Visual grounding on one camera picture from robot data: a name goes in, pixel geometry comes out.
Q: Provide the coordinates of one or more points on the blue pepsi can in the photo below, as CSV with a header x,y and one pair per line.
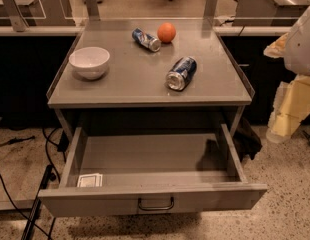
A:
x,y
181,74

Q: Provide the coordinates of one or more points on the white ceramic bowl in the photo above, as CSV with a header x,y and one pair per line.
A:
x,y
90,62

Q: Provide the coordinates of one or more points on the grey metal cabinet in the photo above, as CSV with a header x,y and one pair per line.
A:
x,y
137,76

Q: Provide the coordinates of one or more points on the grey post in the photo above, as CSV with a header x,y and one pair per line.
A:
x,y
17,21
92,10
209,10

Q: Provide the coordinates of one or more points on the open grey top drawer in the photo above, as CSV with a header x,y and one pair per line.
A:
x,y
202,172

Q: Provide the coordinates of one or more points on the dark cloth behind cabinet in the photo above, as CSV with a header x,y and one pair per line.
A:
x,y
246,141

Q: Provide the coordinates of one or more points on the middle grey post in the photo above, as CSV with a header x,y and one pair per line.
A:
x,y
92,10

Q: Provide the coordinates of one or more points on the right grey post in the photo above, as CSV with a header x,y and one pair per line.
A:
x,y
209,10

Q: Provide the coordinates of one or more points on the orange fruit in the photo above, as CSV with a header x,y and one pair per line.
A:
x,y
166,32

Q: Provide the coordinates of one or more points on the crushed blue white can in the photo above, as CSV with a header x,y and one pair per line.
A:
x,y
146,40

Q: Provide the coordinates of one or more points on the black drawer handle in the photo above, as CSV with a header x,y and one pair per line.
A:
x,y
146,205

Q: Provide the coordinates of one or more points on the white card in drawer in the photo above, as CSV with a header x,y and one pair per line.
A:
x,y
90,180

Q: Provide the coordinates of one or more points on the left grey post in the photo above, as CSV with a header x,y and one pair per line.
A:
x,y
17,21

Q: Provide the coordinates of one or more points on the black bar on floor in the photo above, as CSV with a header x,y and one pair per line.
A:
x,y
36,208

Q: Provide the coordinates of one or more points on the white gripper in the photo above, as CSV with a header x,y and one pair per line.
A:
x,y
301,45

